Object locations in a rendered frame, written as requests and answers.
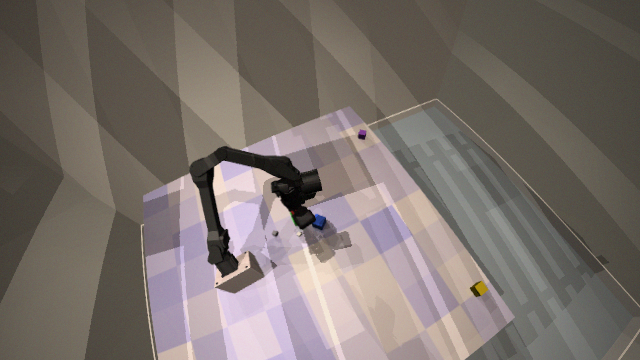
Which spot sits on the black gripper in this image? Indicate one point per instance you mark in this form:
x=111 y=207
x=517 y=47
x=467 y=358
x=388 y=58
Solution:
x=303 y=217

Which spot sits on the small yellow block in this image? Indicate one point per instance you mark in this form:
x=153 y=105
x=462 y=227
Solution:
x=479 y=288

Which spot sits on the blue cube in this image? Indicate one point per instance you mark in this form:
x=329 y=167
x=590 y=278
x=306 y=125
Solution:
x=320 y=222

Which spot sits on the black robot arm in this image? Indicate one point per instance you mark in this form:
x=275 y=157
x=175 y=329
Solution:
x=202 y=172

